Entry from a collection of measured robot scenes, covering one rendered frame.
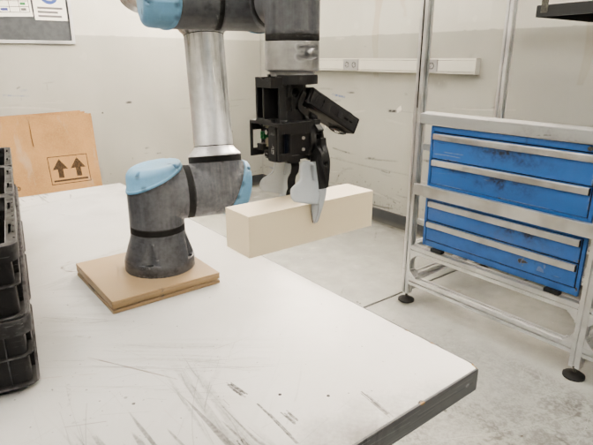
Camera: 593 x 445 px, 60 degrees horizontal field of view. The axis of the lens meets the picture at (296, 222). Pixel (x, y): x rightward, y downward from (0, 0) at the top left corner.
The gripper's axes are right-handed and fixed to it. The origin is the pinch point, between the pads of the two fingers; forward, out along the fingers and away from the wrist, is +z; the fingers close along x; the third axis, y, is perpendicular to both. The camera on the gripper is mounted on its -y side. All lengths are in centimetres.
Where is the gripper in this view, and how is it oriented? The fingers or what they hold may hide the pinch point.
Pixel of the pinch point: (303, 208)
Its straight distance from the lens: 78.6
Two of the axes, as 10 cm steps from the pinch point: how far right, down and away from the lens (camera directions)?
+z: 0.0, 9.5, 3.1
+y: -7.9, 1.9, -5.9
